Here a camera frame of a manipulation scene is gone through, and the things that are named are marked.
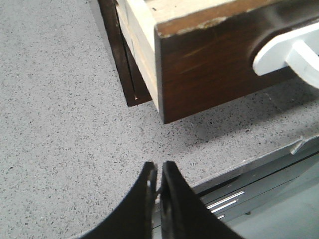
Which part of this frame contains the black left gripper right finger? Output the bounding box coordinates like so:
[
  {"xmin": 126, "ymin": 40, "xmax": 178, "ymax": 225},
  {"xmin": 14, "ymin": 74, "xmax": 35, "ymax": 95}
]
[{"xmin": 160, "ymin": 161, "xmax": 241, "ymax": 239}]

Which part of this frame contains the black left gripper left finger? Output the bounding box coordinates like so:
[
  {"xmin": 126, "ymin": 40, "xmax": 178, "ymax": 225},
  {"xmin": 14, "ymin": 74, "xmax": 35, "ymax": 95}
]
[{"xmin": 80, "ymin": 162, "xmax": 157, "ymax": 239}]

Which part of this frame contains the dark wooden drawer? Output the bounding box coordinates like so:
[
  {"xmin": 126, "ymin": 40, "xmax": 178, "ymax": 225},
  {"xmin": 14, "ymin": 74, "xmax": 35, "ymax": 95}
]
[{"xmin": 115, "ymin": 0, "xmax": 319, "ymax": 123}]

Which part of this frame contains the dark wooden drawer cabinet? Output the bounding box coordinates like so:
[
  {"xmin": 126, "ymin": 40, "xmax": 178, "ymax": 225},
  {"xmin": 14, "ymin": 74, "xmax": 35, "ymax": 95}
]
[{"xmin": 98, "ymin": 0, "xmax": 152, "ymax": 107}]

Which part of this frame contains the black appliance under counter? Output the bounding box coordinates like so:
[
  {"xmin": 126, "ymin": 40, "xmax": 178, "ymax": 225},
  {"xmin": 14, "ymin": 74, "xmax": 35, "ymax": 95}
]
[{"xmin": 153, "ymin": 147, "xmax": 319, "ymax": 239}]

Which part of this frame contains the white drawer knob handle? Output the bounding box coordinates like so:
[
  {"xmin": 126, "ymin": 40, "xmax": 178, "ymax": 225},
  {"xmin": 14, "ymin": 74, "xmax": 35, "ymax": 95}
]
[{"xmin": 252, "ymin": 22, "xmax": 319, "ymax": 88}]

